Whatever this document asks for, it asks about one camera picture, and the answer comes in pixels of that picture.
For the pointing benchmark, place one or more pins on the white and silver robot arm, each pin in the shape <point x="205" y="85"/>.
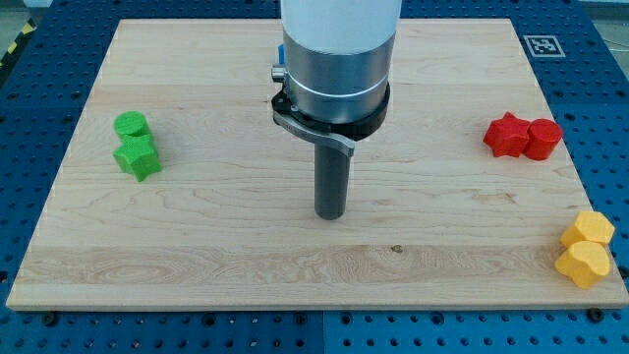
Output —
<point x="337" y="57"/>

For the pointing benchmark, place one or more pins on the green wooden star block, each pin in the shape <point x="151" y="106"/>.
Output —
<point x="138" y="156"/>

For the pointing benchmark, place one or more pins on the red wooden star block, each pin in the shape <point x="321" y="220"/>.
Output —
<point x="507" y="136"/>

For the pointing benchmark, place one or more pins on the yellow wooden heart block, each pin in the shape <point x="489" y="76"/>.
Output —
<point x="586" y="263"/>

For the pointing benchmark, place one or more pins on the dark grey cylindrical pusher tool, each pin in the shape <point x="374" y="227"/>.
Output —
<point x="331" y="176"/>

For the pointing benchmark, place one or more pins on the black tool clamp with lever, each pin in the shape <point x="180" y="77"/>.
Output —
<point x="341" y="137"/>

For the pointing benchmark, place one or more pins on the green wooden cylinder block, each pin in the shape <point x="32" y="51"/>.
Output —
<point x="131" y="124"/>

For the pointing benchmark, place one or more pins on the red wooden cylinder block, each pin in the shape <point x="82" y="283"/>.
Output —
<point x="544" y="136"/>

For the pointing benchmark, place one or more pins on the white fiducial marker tag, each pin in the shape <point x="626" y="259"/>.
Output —
<point x="544" y="46"/>

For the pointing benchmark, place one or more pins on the yellow wooden hexagon block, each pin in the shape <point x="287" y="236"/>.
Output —
<point x="588" y="226"/>

